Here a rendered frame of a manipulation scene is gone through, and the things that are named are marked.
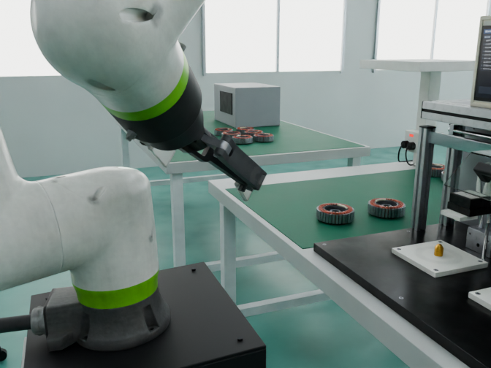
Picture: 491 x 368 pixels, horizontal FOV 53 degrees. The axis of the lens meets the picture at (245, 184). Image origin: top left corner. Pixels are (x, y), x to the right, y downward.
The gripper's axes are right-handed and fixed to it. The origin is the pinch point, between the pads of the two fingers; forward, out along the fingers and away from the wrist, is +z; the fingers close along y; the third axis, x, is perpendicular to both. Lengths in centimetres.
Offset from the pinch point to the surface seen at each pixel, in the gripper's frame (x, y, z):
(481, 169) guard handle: -22.0, -36.5, 16.2
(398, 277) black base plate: -6, -32, 46
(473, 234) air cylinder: -26, -46, 60
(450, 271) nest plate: -12, -42, 49
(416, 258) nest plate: -13, -35, 53
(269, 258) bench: -15, 22, 193
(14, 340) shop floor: 70, 102, 145
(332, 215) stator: -20, -11, 76
